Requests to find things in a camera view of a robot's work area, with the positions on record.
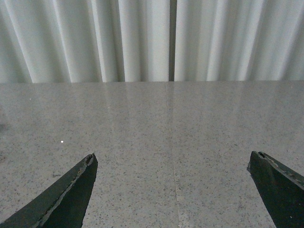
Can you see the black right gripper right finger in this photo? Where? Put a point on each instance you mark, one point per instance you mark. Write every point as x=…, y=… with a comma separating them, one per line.
x=281, y=190

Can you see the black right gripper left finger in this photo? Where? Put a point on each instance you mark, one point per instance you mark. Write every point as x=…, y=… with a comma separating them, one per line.
x=63, y=204

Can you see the white pleated curtain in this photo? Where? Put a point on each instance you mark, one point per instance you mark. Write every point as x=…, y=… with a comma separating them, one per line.
x=43, y=41

